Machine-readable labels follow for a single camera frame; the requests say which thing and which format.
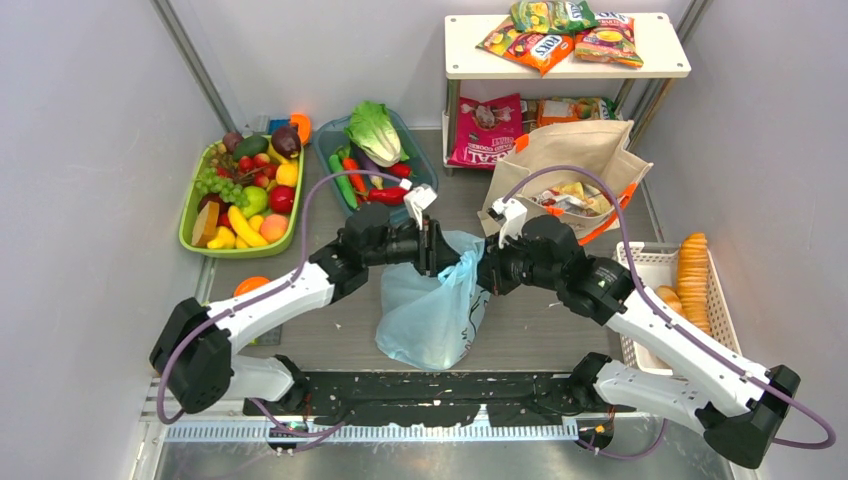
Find white plastic basket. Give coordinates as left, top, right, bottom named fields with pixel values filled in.
left=620, top=242, right=741, bottom=379

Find green grapes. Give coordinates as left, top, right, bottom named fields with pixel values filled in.
left=194, top=167, right=244, bottom=207

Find red apple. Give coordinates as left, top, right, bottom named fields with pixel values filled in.
left=268, top=185, right=297, bottom=215

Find stack of round crackers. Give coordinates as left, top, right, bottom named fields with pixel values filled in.
left=676, top=232, right=711, bottom=335

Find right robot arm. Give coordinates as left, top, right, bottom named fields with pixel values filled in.
left=477, top=216, right=800, bottom=469

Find yellow banana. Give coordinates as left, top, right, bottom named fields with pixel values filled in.
left=227, top=205, right=268, bottom=248

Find orange Fox's snack bag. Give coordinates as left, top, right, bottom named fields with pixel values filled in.
left=477, top=18, right=575, bottom=76

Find teal vegetable tray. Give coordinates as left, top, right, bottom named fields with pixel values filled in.
left=312, top=108, right=439, bottom=223

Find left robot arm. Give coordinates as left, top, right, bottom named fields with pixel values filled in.
left=150, top=203, right=461, bottom=424

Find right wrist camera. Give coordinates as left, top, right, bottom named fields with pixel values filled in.
left=487, top=198, right=527, bottom=249

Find yellow orange snack bag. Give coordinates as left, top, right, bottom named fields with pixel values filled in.
left=574, top=11, right=644, bottom=69

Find red chili pepper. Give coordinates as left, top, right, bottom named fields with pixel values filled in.
left=342, top=157, right=368, bottom=198

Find orange green snack bag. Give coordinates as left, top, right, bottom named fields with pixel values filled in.
left=537, top=97, right=619, bottom=127

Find light blue plastic bag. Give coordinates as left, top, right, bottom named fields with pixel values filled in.
left=375, top=231, right=491, bottom=371

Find green fruit tray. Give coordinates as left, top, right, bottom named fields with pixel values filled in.
left=178, top=134, right=304, bottom=259

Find pink Real snack bag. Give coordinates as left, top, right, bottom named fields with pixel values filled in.
left=447, top=94, right=523, bottom=170

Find green lettuce head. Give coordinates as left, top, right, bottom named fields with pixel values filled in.
left=344, top=101, right=409, bottom=167

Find orange toy piece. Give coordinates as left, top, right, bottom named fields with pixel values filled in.
left=233, top=276, right=270, bottom=297

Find purple eggplant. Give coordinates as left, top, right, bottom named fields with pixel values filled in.
left=357, top=153, right=384, bottom=189

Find red white chips bag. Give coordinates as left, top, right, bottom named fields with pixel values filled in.
left=530, top=181, right=613, bottom=218

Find dark purple fruit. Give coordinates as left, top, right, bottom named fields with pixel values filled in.
left=270, top=125, right=302, bottom=160

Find peach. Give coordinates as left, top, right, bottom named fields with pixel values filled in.
left=259, top=214, right=289, bottom=244

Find green cucumber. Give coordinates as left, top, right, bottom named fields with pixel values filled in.
left=328, top=154, right=359, bottom=210

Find green apple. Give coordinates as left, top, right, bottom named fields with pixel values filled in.
left=239, top=186, right=268, bottom=218

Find beige canvas tote bag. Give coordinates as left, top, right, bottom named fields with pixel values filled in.
left=478, top=120, right=653, bottom=245

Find avocado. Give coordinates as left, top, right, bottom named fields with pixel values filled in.
left=232, top=134, right=269, bottom=160

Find white two-tier shelf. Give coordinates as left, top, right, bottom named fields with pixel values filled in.
left=442, top=12, right=691, bottom=175

